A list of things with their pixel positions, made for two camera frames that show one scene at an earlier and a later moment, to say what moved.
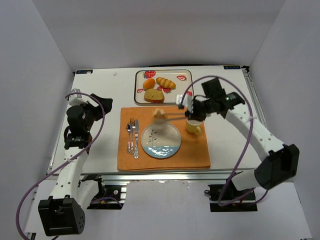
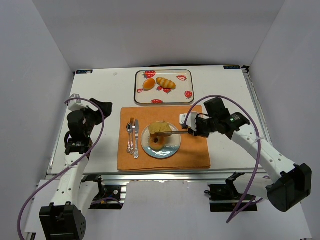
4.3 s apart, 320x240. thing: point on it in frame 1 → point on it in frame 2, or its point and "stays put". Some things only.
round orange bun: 148,83 stays put
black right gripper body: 195,111 → 198,127
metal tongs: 173,116 → 175,132
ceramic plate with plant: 161,140 stays put
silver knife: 136,154 stays put
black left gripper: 100,105 stays put
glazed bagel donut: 159,113 → 156,142
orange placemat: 193,153 stays put
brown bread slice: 154,95 → 159,126
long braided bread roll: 165,83 stays put
